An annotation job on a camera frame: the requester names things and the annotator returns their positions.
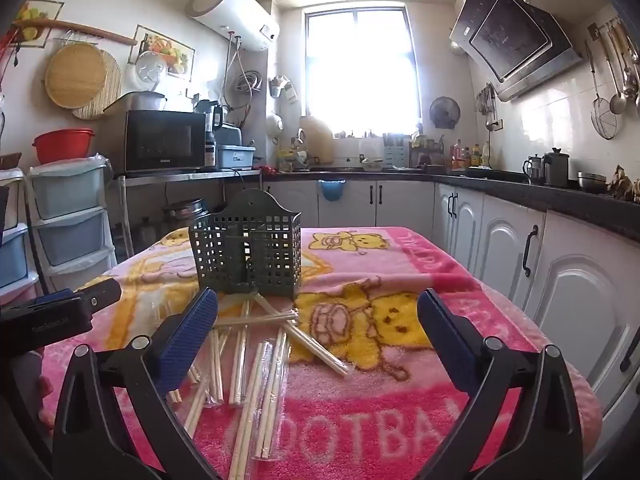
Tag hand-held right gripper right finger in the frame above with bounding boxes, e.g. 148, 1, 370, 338
415, 288, 584, 480

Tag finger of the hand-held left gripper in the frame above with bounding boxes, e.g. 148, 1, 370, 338
21, 277, 124, 315

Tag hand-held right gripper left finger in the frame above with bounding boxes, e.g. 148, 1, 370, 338
52, 286, 221, 480

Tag group of chopsticks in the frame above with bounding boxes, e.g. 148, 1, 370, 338
167, 292, 351, 480

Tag green plastic utensil basket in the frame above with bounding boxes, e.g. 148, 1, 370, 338
188, 188, 304, 297

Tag hanging cooking utensils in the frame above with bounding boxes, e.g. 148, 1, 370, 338
475, 83, 501, 131

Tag plastic drawer unit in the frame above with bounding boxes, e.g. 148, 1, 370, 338
0, 170, 41, 301
27, 157, 118, 291

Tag pink printed blanket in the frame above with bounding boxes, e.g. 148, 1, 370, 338
40, 226, 603, 480

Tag white base cabinets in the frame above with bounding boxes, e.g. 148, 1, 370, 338
262, 179, 640, 411

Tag metal steamer pot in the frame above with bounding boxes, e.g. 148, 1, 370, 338
161, 198, 208, 236

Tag steel shelf table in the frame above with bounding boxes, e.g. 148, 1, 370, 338
112, 167, 263, 261

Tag red plastic basin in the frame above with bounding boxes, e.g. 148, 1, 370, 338
32, 129, 96, 165

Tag black microwave oven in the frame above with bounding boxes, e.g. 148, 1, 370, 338
119, 109, 208, 175

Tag black kitchen countertop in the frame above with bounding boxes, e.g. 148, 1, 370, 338
262, 165, 640, 226

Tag group of condiment bottles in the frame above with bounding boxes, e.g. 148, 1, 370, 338
450, 139, 493, 171

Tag blue dish bin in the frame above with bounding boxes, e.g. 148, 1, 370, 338
216, 144, 257, 170

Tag blue hanging bin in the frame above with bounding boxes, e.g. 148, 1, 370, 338
319, 180, 347, 203

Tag small metal kettle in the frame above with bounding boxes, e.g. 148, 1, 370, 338
523, 154, 546, 185

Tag dark metal kettle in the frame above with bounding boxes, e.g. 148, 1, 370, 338
542, 148, 571, 188

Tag metal tray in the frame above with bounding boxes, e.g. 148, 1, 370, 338
102, 91, 167, 116

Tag black blender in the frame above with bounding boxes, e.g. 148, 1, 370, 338
195, 99, 224, 168

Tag round straw mat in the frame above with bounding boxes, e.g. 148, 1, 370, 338
72, 50, 122, 121

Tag steel bowl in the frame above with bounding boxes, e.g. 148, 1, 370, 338
577, 172, 608, 193

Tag small black fan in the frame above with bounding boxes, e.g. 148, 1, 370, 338
429, 96, 461, 129

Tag round bamboo tray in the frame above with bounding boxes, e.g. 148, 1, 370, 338
45, 42, 107, 109

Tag beige cutting board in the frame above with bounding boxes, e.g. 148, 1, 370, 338
300, 115, 335, 166

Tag white round plastic lid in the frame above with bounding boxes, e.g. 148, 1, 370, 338
135, 51, 167, 86

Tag pile of ginger roots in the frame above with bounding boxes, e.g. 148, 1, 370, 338
607, 165, 640, 203

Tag red shopping bag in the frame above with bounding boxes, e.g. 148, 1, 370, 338
0, 25, 21, 86

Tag wooden rolling pin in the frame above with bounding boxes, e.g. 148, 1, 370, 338
12, 18, 138, 47

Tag kitchen window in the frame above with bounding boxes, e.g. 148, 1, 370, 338
301, 6, 421, 133

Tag hanging metal ladle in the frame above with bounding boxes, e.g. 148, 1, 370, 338
607, 20, 629, 113

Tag black range hood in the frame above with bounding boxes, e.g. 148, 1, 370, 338
449, 0, 586, 102

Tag white water heater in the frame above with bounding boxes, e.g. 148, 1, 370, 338
185, 0, 281, 52

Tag coiled metal hose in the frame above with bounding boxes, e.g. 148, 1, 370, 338
232, 71, 262, 95

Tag wall utensil holder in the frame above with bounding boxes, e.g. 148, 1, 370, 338
268, 75, 297, 106

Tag fruit wall poster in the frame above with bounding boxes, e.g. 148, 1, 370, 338
127, 25, 196, 81
15, 0, 65, 48

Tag hanging wire strainer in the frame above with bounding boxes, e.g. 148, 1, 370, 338
585, 42, 617, 140

